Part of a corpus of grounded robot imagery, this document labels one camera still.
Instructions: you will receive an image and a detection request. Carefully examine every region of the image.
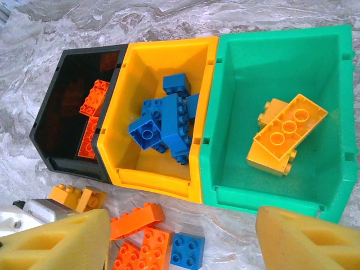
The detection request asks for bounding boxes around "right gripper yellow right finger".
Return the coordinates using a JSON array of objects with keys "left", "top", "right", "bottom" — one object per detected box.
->
[{"left": 255, "top": 205, "right": 360, "bottom": 270}]

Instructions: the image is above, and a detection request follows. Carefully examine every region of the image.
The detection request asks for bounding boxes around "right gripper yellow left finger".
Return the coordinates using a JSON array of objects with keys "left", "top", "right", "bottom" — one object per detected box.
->
[{"left": 0, "top": 208, "right": 112, "bottom": 270}]

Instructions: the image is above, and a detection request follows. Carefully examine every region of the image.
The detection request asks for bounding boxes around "yellow lego brick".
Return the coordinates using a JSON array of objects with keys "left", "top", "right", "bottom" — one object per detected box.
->
[
  {"left": 246, "top": 93, "right": 329, "bottom": 177},
  {"left": 75, "top": 185, "right": 107, "bottom": 214},
  {"left": 257, "top": 98, "right": 290, "bottom": 130},
  {"left": 48, "top": 183, "right": 85, "bottom": 210}
]

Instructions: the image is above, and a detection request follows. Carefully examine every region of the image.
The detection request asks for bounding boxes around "black plastic bin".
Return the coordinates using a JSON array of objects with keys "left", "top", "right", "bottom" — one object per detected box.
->
[{"left": 29, "top": 43, "right": 130, "bottom": 183}]

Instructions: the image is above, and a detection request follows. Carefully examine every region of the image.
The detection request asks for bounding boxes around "long blue lego brick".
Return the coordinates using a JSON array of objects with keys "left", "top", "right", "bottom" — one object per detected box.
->
[{"left": 160, "top": 94, "right": 194, "bottom": 165}]

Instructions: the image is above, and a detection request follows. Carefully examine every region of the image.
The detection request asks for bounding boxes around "green plastic bin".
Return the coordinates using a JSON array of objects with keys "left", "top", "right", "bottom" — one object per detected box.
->
[{"left": 199, "top": 24, "right": 360, "bottom": 224}]

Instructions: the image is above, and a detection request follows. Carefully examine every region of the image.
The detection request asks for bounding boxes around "yellow plastic bin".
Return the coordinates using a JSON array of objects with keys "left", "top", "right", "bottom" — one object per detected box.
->
[{"left": 96, "top": 35, "right": 220, "bottom": 204}]

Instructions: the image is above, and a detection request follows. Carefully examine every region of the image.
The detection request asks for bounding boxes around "long orange lego brick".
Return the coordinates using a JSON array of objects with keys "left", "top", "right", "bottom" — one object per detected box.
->
[{"left": 109, "top": 202, "right": 166, "bottom": 241}]

